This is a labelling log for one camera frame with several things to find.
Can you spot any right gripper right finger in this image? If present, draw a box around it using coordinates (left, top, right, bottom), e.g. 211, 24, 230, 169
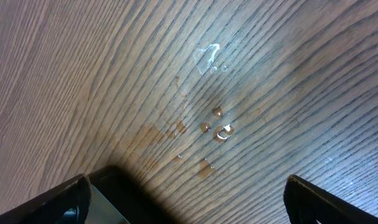
283, 175, 378, 224

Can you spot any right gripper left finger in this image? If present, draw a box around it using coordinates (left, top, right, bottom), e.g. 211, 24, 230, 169
0, 174, 92, 224

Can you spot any black water basin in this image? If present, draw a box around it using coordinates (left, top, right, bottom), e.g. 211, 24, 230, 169
56, 165, 180, 224

